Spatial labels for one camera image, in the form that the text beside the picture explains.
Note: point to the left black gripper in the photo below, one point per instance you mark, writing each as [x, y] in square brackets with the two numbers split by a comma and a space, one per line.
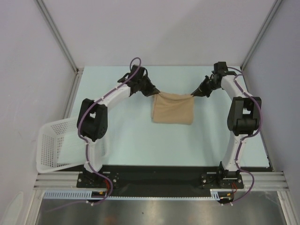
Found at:
[151, 89]

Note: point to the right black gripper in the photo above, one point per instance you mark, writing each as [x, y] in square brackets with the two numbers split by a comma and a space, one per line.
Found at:
[206, 85]

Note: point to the beige t shirt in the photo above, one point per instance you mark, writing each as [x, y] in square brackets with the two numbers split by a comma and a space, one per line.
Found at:
[173, 108]

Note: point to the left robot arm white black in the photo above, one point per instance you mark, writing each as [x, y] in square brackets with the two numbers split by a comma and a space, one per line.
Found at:
[92, 123]

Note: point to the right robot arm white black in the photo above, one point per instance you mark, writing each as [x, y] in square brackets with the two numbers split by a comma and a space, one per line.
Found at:
[244, 118]

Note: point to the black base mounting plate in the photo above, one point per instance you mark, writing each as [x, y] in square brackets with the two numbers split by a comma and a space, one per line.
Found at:
[205, 177]

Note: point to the white perforated plastic basket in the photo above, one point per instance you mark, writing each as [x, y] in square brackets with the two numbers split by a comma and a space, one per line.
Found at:
[59, 147]

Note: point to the slotted cable duct rail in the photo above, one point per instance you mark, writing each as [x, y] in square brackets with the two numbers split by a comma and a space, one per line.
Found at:
[88, 195]

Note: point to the aluminium front rail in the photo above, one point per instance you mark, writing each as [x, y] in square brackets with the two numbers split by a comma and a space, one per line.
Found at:
[264, 181]

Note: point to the right aluminium frame post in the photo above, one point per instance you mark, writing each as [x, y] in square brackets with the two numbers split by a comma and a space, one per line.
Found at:
[262, 31]

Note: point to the aluminium frame post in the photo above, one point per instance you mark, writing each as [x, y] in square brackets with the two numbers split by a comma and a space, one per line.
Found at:
[56, 34]
[262, 31]

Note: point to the left aluminium frame post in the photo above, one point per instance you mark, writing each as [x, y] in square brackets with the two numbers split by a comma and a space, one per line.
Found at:
[56, 34]

